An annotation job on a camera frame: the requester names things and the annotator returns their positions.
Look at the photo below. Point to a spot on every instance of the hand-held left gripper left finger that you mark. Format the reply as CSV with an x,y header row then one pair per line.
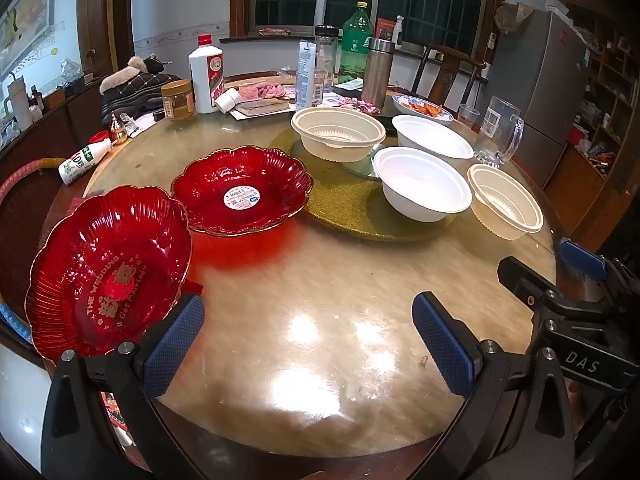
x,y
172,341

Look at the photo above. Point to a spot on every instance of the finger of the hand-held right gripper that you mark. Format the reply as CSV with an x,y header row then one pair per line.
x,y
582,260
520,282

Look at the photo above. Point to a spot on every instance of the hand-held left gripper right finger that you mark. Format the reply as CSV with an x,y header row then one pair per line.
x,y
442,345

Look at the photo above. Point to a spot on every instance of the beige ribbed plastic bowl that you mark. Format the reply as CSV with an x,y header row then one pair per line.
x,y
505,200
337,135

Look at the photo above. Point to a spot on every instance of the red plate with gold lettering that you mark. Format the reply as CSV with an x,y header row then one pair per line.
x,y
100,270

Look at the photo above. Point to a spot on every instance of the white plastic bowl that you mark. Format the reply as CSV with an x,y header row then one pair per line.
x,y
420,185
430,135

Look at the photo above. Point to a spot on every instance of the red plate with white sticker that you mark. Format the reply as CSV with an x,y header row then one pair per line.
x,y
210,195

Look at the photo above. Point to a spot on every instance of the wooden shelf unit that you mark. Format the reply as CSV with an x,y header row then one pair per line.
x,y
615,110

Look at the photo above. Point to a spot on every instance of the glass beer mug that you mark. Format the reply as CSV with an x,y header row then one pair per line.
x,y
495,130

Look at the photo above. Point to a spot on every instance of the gold glitter turntable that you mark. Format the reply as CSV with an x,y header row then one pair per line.
x,y
340,210

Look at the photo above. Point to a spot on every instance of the clear plastic cup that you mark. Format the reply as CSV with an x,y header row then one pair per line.
x,y
467,116

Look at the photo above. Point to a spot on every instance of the grey refrigerator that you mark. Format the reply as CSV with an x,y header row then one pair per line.
x,y
545,75

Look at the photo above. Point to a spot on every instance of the blue patterned plate with food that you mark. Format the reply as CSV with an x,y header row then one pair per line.
x,y
425,108

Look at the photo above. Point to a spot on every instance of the white green drink bottle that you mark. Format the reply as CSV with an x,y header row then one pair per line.
x,y
80,162

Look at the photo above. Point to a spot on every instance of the small gold bottle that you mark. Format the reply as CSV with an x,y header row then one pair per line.
x,y
119,132

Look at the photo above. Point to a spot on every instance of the wooden chair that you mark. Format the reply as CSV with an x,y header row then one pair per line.
x,y
445,80

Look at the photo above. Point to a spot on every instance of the red lid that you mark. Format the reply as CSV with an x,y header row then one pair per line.
x,y
97,136

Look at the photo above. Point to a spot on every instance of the colourful hula hoop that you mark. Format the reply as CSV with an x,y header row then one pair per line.
x,y
20,176

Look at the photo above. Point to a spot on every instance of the peanut butter jar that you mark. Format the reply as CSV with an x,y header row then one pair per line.
x,y
177,102

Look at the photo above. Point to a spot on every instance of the small white cup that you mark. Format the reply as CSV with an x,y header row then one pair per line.
x,y
227,100

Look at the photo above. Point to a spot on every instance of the brown book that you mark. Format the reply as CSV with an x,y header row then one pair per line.
x,y
262,106

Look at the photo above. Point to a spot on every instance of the black quilted jacket fur collar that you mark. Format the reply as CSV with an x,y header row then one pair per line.
x,y
135,90

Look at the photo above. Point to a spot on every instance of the steel thermos flask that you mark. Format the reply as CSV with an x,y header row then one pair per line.
x,y
376,72

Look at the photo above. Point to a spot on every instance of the dark wooden sideboard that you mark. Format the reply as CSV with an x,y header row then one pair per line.
x,y
50,115

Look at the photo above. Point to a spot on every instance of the white liquor bottle red cap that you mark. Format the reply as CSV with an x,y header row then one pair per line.
x,y
205,80

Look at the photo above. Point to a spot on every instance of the white spray bottle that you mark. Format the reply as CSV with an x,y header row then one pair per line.
x,y
398,35

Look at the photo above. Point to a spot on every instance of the white tumbler green straw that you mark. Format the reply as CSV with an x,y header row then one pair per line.
x,y
20,102

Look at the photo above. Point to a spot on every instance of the green plastic bottle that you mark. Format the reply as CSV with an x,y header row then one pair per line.
x,y
356,35

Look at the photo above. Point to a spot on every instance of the white lotion tube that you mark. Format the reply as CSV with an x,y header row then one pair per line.
x,y
305,75

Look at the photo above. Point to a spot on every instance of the clear jar black lid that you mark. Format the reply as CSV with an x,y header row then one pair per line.
x,y
327,55

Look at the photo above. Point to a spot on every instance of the white paper roll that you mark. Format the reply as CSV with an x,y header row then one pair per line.
x,y
321,10

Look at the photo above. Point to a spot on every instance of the wooden door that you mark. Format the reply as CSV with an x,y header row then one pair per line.
x,y
100,10

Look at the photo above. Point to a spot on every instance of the framed painting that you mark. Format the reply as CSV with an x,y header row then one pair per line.
x,y
30,15

